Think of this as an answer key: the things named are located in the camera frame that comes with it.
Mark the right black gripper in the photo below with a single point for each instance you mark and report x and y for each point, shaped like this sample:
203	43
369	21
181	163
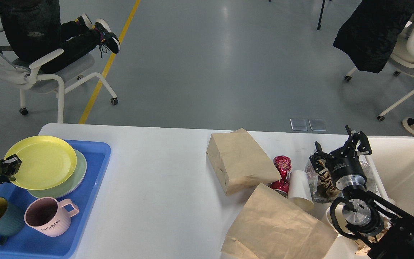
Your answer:
345	169

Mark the yellow plastic plate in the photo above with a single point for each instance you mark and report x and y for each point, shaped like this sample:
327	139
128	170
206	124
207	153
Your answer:
47	161

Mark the pink HOME mug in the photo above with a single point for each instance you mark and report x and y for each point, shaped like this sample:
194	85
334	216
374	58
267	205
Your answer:
49	216

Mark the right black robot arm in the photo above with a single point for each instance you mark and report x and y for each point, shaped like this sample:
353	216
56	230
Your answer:
360	214

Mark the right floor plate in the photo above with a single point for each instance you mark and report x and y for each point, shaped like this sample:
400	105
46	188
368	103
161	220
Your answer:
317	124

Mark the floor plate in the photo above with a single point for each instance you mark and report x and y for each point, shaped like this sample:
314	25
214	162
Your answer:
298	124
317	124

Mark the clear bag with brown paper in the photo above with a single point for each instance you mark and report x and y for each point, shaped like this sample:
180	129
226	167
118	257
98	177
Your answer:
322	189

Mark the left floor plate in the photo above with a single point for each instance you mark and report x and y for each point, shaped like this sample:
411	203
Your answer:
298	124

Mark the white paper cup upright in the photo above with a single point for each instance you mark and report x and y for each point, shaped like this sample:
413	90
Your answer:
338	215

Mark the white paper cup lying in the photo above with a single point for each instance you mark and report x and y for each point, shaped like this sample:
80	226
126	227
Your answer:
299	192

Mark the red crumpled snack wrapper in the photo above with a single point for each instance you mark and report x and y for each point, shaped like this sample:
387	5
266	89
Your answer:
284	166

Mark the pale green plate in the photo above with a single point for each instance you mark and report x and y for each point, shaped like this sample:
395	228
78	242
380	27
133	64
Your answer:
69	185

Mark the white plastic bin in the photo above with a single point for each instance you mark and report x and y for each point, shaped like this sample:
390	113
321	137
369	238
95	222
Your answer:
393	157

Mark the blue plastic tray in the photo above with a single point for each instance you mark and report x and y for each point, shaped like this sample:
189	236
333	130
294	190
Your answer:
31	244

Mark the upper brown paper bag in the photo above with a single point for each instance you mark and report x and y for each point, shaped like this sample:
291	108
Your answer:
239	161

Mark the grey office chair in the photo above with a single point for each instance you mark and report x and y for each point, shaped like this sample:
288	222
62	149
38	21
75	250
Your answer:
29	76

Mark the lower brown paper bag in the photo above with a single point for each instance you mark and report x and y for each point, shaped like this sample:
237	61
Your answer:
271	227

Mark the black jacket on chair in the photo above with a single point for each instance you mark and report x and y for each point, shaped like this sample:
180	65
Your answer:
369	36

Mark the black stand leg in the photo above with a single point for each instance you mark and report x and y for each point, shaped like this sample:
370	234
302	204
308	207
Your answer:
319	24

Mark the person in black clothes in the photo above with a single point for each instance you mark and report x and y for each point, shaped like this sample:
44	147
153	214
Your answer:
33	29

